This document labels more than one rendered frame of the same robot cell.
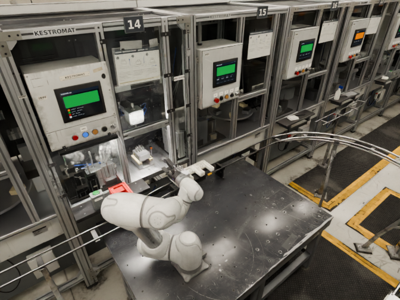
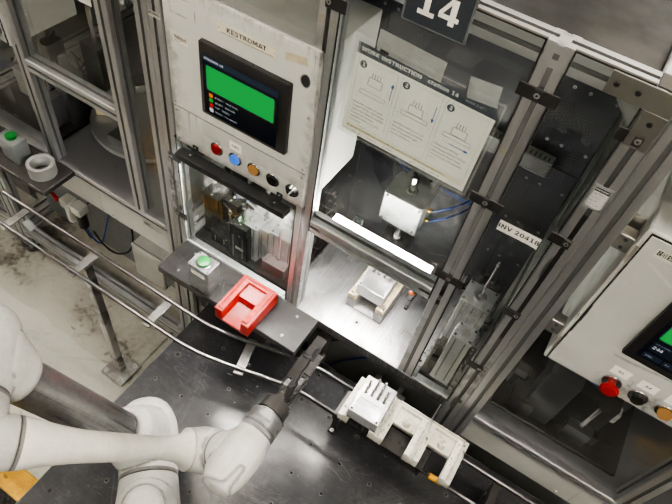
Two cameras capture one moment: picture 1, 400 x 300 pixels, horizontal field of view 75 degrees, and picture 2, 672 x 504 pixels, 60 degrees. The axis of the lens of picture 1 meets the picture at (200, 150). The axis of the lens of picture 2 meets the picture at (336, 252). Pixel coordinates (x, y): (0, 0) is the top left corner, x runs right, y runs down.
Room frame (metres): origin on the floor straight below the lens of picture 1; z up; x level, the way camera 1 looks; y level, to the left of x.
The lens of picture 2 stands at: (1.13, -0.39, 2.49)
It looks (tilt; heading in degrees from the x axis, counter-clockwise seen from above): 51 degrees down; 60
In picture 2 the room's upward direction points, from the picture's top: 12 degrees clockwise
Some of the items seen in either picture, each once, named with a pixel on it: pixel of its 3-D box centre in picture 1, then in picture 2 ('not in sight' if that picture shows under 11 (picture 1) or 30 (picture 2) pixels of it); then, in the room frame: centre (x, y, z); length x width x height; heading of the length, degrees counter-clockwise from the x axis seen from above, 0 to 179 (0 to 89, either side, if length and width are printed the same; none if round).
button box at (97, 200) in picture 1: (97, 199); (206, 271); (1.32, 0.70, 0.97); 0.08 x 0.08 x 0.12; 37
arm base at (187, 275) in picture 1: (191, 261); not in sight; (1.03, 0.05, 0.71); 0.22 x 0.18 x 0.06; 127
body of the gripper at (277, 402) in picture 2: (176, 175); (280, 400); (1.38, 0.16, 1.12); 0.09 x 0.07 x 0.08; 37
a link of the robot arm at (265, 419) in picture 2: (182, 180); (263, 423); (1.32, 0.12, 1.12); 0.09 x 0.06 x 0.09; 127
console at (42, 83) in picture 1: (72, 101); (266, 81); (1.52, 0.78, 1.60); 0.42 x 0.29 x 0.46; 127
